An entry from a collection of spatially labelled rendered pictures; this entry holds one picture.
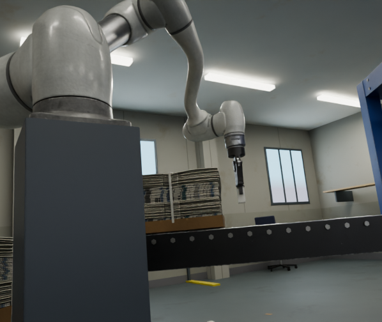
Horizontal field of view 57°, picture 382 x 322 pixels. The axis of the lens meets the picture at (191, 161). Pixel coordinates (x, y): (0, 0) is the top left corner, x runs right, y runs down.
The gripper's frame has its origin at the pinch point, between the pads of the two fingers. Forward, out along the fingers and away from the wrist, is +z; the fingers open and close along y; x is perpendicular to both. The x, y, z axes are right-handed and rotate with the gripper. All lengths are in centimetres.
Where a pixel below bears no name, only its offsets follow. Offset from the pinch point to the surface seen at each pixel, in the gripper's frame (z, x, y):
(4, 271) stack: 20, -69, 55
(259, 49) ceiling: -201, 72, -256
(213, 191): -0.6, -11.8, 15.1
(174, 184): -5.1, -26.4, 13.5
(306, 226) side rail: 15.0, 17.6, 26.7
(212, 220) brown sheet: 9.8, -13.3, 15.5
